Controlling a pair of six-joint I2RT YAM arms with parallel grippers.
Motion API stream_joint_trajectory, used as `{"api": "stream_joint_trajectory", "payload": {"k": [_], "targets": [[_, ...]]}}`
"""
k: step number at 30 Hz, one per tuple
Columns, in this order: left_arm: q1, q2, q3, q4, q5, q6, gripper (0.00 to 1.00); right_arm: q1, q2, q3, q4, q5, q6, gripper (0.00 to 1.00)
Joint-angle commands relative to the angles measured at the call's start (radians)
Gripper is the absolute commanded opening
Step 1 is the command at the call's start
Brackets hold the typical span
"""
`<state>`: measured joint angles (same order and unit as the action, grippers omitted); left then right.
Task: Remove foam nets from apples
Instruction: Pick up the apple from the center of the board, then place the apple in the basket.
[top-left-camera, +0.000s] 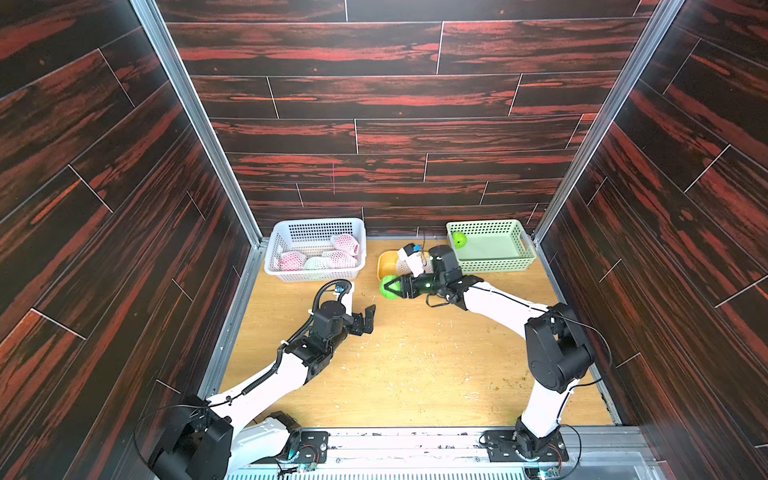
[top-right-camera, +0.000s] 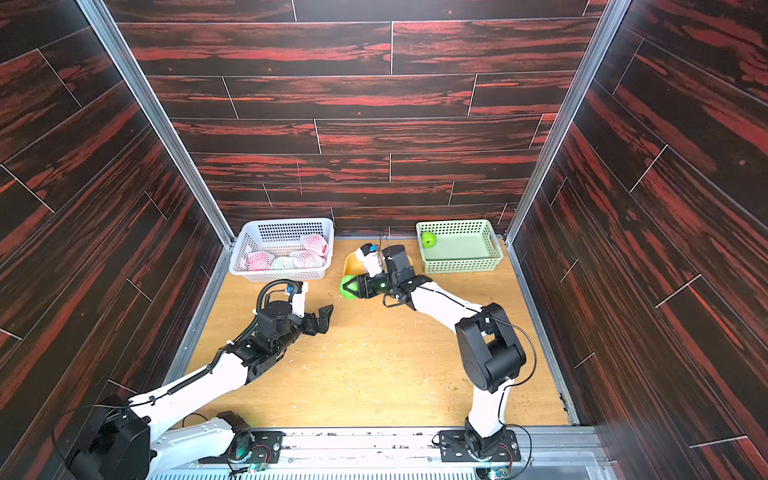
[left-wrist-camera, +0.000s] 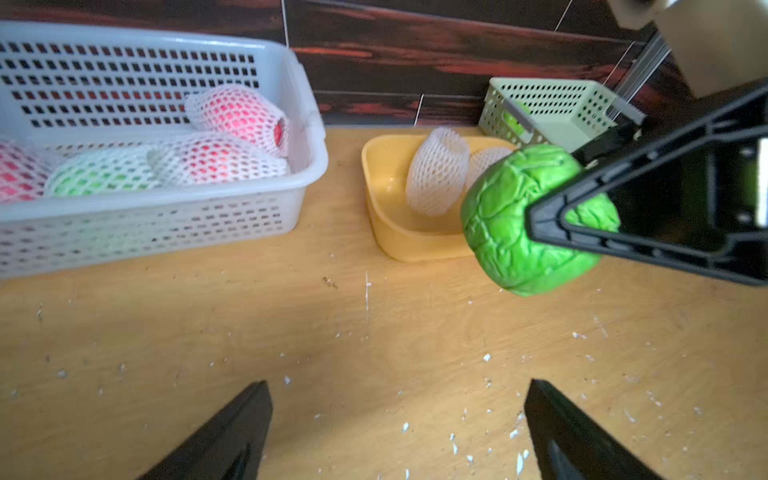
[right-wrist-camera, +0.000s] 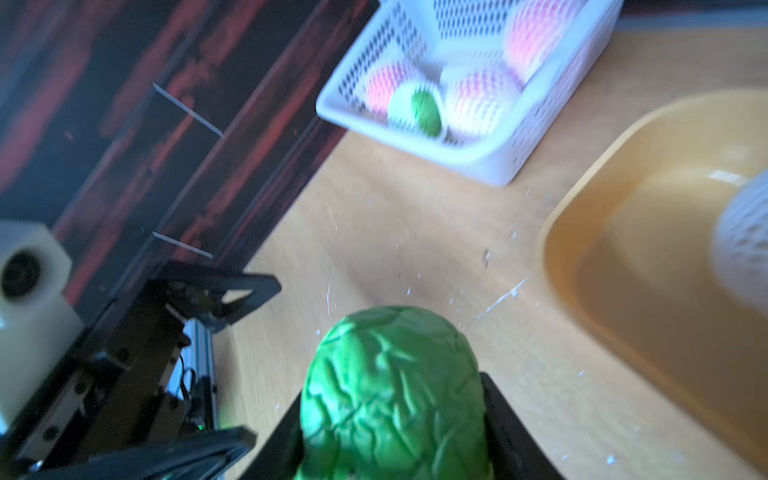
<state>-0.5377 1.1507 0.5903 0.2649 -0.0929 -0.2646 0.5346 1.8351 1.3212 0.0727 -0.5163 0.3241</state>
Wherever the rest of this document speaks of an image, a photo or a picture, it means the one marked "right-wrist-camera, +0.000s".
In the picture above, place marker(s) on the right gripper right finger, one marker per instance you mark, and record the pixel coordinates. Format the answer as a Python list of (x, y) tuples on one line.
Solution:
[(513, 452)]

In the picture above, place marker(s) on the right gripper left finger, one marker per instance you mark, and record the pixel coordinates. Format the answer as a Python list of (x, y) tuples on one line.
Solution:
[(282, 454)]

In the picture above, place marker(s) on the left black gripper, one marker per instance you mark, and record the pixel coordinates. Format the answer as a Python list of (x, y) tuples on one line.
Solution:
[(105, 412)]

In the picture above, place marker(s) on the red apple netted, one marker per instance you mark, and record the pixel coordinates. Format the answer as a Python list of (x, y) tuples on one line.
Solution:
[(479, 99), (382, 81), (533, 30)]

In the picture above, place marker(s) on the green apple netted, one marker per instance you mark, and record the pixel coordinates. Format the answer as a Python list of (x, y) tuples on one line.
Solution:
[(417, 107)]

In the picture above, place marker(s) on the yellow plastic tub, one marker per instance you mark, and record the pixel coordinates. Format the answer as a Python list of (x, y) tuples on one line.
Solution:
[(627, 254)]

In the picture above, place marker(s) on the white plastic mesh basket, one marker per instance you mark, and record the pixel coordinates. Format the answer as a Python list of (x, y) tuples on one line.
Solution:
[(441, 37)]

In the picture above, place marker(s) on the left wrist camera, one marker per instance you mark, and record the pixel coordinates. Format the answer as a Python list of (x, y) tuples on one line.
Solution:
[(38, 325)]

